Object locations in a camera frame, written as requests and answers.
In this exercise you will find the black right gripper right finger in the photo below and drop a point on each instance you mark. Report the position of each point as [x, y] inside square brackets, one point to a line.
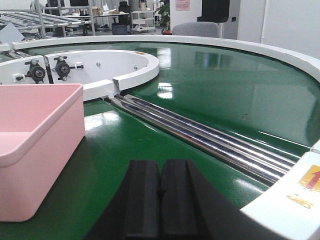
[192, 209]

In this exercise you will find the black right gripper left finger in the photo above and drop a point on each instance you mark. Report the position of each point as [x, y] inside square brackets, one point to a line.
[133, 212]

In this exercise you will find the pink plastic bin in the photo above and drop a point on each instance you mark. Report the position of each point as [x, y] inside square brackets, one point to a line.
[41, 125]

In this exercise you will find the white shelf cart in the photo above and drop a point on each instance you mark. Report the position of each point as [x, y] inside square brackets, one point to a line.
[142, 21]

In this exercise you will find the steel transfer rollers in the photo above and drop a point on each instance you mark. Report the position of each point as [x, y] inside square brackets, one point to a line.
[259, 163]

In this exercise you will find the white outer conveyor rim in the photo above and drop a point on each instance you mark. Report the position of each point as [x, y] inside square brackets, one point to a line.
[264, 95]

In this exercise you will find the white inner conveyor guard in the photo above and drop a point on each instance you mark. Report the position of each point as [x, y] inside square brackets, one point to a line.
[103, 73]

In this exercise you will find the grey fabric chair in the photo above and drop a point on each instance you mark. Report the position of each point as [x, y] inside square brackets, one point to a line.
[197, 29]

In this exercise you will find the green potted plant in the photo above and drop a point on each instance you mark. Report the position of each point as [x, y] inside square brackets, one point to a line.
[164, 15]

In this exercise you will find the metal roller rack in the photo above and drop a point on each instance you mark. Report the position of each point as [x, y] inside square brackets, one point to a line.
[40, 17]

